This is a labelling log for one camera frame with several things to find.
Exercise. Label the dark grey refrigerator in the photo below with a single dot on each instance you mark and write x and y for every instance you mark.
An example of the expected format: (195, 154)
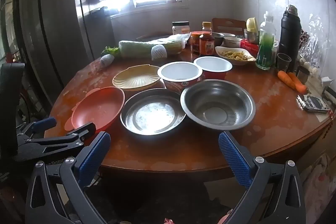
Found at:
(52, 16)

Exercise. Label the clear jar with black lid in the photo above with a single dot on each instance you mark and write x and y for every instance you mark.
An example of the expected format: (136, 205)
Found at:
(180, 29)

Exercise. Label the red tissue box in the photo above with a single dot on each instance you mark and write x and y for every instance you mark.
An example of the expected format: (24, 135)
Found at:
(249, 47)

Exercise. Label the wrapped napa cabbage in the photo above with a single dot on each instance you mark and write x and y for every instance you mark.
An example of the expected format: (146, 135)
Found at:
(141, 48)

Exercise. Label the clear bottle with green liquid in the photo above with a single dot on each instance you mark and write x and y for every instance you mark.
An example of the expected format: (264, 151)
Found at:
(265, 50)

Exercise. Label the bottle with orange cap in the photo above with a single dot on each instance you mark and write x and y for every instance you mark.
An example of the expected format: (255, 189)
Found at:
(206, 26)

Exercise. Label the fruit in white foam net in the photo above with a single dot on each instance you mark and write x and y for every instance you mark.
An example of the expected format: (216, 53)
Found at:
(107, 60)
(158, 53)

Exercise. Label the white ceramic bowl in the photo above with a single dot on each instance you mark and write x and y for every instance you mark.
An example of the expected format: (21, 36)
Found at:
(232, 42)

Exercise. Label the wooden chair with panel back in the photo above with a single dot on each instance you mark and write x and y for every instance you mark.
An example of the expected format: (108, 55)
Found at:
(228, 24)

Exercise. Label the stainless steel plate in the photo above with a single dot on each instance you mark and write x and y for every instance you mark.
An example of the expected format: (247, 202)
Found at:
(152, 116)

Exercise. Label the small steel cup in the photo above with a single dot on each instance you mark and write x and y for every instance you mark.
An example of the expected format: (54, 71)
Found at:
(303, 74)

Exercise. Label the floral cloth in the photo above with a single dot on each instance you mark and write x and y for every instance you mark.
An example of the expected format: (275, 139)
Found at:
(315, 182)

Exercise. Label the white dish of food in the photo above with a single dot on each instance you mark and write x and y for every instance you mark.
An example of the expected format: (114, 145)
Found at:
(236, 55)

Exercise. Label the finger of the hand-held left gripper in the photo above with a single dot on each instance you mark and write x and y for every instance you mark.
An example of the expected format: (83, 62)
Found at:
(44, 123)
(78, 134)

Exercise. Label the cream shell-shaped plate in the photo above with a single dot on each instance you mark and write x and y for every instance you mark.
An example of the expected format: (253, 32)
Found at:
(136, 78)

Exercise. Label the red chili sauce jar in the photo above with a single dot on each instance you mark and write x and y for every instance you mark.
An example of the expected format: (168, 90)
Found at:
(195, 43)

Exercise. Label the small stainless steel bowl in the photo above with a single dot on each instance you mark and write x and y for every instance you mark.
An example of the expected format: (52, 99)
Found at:
(218, 37)

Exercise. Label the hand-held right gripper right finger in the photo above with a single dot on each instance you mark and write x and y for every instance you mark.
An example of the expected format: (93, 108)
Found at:
(235, 161)

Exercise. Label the large stainless steel bowl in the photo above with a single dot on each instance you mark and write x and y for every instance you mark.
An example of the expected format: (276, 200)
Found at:
(218, 106)

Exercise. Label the white paper bowl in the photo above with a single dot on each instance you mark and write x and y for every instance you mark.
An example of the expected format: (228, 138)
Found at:
(212, 64)

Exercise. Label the red paper noodle bowl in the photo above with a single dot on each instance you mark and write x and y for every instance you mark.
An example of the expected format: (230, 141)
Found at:
(179, 73)

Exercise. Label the dark sauce jar orange label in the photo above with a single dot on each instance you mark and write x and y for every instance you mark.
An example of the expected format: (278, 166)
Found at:
(207, 47)

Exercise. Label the yellow plastic cup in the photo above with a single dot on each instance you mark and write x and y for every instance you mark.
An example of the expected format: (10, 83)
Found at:
(252, 24)

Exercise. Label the orange plastic plate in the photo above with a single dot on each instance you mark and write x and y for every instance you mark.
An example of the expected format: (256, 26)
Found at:
(97, 108)

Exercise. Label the digital kitchen scale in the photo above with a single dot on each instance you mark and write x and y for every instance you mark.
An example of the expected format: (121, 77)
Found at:
(313, 103)

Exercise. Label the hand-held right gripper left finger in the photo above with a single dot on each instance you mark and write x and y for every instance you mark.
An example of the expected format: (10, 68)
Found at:
(94, 158)

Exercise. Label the wooden chair with curved back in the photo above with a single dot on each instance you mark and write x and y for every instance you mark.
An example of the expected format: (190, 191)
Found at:
(155, 35)

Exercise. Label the steel bowl holding yellow cup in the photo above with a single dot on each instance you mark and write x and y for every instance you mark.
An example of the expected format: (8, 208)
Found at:
(250, 36)

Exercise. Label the green lettuce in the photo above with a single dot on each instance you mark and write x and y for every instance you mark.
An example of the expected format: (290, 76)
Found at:
(111, 50)

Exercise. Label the clear plastic bag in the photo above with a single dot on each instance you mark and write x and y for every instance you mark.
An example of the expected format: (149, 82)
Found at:
(315, 29)

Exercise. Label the black thermos flask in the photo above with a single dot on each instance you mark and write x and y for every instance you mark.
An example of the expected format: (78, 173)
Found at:
(288, 32)

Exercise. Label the clear plastic cup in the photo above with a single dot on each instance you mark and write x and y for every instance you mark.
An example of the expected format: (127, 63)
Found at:
(283, 62)

